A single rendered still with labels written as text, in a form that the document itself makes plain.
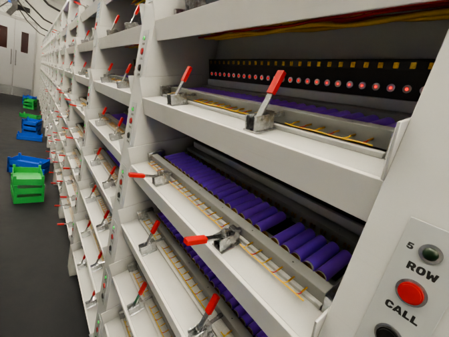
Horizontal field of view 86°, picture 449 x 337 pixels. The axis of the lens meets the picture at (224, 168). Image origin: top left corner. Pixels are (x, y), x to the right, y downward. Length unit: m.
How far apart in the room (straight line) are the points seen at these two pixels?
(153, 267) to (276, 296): 0.37
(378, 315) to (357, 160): 0.14
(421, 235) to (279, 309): 0.18
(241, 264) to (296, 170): 0.17
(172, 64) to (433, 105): 0.62
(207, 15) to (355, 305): 0.47
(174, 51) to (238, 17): 0.34
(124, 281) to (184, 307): 0.37
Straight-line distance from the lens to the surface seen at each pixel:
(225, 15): 0.47
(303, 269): 0.36
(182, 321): 0.55
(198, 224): 0.46
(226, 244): 0.40
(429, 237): 0.24
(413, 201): 0.24
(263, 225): 0.43
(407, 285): 0.25
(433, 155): 0.24
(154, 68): 0.72
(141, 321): 0.80
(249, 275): 0.37
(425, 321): 0.26
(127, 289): 0.87
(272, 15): 0.39
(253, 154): 0.34
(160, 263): 0.66
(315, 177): 0.28
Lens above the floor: 1.15
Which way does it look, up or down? 13 degrees down
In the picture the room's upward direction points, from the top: 15 degrees clockwise
